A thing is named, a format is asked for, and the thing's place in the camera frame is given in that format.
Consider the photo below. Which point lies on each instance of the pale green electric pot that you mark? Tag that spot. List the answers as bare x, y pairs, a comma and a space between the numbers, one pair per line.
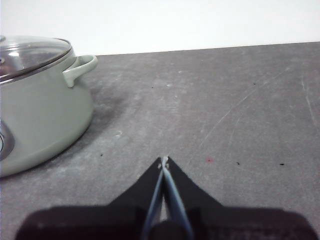
42, 112

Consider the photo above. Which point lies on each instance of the glass lid with green knob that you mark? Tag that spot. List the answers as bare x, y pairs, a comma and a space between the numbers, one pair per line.
32, 52

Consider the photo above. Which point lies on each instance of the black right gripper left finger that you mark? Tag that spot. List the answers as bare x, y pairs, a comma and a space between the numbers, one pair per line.
112, 222

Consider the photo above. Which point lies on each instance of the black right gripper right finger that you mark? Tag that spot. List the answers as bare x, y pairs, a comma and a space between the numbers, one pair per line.
225, 222

